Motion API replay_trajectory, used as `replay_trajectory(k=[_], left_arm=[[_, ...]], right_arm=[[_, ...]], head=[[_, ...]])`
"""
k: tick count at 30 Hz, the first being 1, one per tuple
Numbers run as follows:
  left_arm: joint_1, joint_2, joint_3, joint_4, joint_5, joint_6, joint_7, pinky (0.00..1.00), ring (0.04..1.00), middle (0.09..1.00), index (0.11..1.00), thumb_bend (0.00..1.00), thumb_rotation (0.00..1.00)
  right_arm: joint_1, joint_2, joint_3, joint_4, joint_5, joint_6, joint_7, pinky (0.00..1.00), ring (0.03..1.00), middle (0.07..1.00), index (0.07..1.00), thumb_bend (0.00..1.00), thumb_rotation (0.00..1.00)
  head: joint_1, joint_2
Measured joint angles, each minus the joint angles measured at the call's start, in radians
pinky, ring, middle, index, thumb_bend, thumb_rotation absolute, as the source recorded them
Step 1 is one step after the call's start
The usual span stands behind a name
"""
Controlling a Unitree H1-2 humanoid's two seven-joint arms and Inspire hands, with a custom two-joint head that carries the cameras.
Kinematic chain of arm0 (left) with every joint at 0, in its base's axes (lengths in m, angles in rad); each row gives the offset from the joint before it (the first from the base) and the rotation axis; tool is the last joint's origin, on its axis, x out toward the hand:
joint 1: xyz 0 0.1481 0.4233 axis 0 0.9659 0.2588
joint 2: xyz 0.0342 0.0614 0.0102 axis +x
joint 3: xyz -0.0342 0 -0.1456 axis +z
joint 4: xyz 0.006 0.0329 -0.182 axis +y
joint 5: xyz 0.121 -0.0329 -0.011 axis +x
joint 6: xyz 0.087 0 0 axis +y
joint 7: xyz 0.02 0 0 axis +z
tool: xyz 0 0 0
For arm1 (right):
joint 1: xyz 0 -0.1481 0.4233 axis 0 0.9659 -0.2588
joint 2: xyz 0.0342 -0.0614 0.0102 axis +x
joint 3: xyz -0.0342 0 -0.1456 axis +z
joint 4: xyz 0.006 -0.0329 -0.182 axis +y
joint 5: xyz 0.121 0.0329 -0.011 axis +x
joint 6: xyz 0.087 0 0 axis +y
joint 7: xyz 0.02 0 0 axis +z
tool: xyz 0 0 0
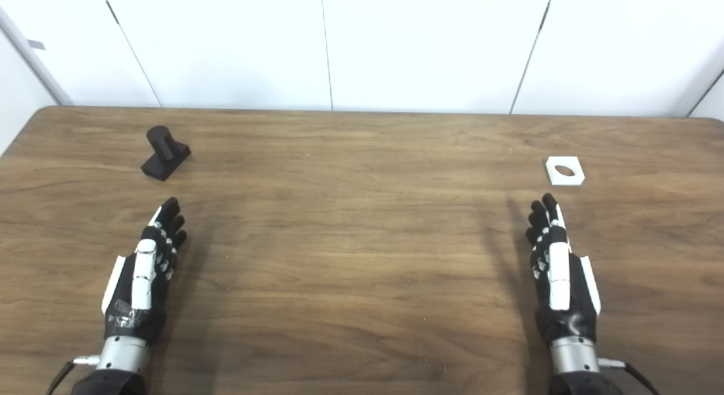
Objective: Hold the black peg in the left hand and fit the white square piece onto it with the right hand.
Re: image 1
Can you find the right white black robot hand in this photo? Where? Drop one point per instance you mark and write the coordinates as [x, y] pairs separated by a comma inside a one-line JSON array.
[[560, 276]]

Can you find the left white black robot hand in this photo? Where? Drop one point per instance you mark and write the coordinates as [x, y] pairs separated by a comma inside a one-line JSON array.
[[144, 270]]

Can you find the white square piece with hole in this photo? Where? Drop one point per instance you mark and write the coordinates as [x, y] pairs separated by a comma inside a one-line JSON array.
[[574, 179]]

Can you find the black peg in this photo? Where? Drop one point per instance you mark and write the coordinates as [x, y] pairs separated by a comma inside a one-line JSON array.
[[164, 157]]

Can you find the small grey label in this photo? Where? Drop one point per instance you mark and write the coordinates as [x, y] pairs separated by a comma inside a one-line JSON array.
[[36, 44]]

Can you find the grey wall corner post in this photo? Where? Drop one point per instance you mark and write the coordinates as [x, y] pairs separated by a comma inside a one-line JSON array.
[[34, 52]]

